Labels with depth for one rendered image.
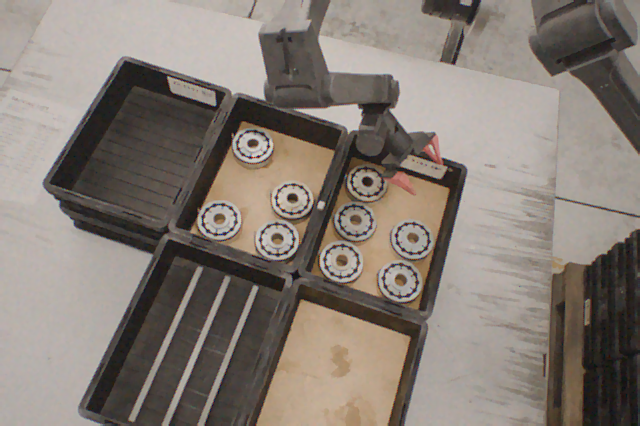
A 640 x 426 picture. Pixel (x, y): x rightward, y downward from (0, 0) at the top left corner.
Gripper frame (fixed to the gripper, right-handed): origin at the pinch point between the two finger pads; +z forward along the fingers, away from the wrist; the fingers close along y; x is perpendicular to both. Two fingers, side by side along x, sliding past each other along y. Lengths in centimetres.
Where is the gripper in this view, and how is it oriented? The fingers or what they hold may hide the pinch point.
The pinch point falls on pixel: (425, 177)
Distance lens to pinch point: 132.7
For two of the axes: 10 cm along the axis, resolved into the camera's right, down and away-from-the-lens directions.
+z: 6.3, 7.0, 3.4
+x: -4.2, -0.7, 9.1
